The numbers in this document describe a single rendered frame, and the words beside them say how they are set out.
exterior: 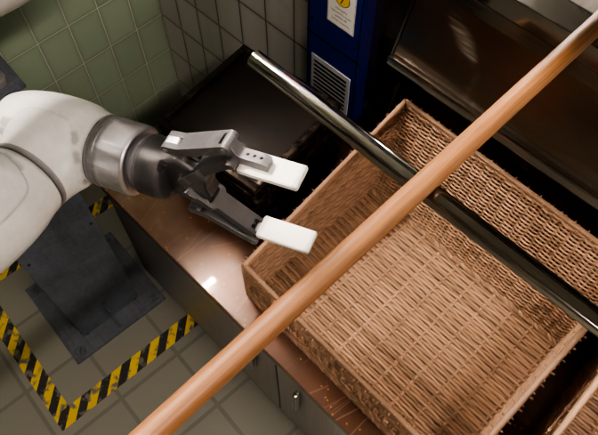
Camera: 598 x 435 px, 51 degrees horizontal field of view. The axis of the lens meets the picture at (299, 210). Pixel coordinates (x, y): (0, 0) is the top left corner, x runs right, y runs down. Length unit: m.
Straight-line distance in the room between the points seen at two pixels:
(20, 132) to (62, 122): 0.05
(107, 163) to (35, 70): 1.22
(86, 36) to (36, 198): 1.28
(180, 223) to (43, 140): 0.75
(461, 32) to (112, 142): 0.69
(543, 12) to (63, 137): 0.73
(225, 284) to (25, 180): 0.74
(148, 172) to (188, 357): 1.28
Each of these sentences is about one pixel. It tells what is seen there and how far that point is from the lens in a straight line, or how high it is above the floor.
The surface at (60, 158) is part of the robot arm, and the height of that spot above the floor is 1.26.
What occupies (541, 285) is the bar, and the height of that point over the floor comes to 1.17.
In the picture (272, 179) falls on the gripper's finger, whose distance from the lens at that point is 0.65.
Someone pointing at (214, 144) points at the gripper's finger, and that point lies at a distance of 0.65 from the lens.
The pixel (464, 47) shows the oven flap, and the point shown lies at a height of 1.03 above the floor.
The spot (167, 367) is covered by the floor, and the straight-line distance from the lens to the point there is 1.98.
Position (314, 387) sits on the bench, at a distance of 1.32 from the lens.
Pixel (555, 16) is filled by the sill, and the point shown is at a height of 1.18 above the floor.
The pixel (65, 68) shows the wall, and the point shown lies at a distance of 2.02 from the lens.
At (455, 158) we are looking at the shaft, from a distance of 0.83.
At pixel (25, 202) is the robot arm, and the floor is 1.27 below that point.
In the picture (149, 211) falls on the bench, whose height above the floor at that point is 0.58.
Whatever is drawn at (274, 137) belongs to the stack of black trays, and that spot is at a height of 0.80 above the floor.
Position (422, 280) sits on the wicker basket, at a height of 0.59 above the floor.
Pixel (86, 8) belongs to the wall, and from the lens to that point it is 1.96.
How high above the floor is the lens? 1.86
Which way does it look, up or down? 60 degrees down
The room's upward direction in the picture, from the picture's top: straight up
